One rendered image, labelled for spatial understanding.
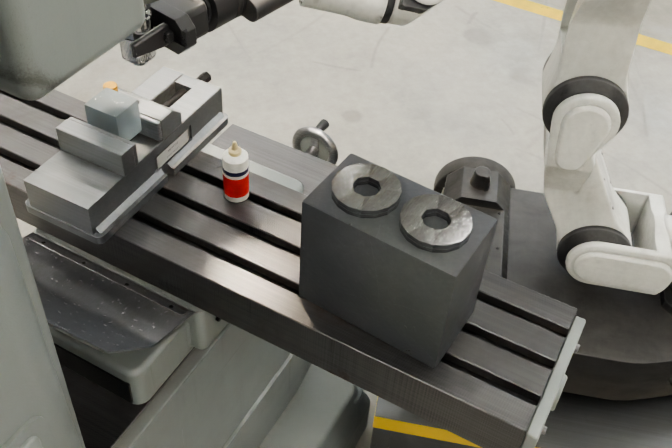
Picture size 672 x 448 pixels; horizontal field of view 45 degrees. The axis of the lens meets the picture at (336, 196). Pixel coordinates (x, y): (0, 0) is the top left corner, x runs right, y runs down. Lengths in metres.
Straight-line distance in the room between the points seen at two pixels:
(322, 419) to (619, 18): 1.09
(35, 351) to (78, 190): 0.40
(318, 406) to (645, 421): 0.71
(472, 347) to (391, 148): 1.82
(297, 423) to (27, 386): 1.09
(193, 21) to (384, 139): 1.85
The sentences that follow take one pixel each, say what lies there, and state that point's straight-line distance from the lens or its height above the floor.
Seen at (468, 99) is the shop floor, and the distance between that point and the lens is 3.19.
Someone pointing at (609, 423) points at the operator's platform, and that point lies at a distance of 1.82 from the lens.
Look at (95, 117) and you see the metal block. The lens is 1.28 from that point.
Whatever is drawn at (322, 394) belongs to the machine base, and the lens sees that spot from 1.97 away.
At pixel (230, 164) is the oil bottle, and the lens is 1.24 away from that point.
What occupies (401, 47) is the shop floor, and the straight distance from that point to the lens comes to 3.44.
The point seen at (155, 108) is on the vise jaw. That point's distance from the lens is 1.31.
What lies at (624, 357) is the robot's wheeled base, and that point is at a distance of 1.71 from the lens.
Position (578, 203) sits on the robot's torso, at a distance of 1.62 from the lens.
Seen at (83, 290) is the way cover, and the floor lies 0.89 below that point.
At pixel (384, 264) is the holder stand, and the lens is 1.02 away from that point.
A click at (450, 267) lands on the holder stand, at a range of 0.98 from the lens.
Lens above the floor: 1.85
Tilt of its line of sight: 43 degrees down
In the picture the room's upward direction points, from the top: 4 degrees clockwise
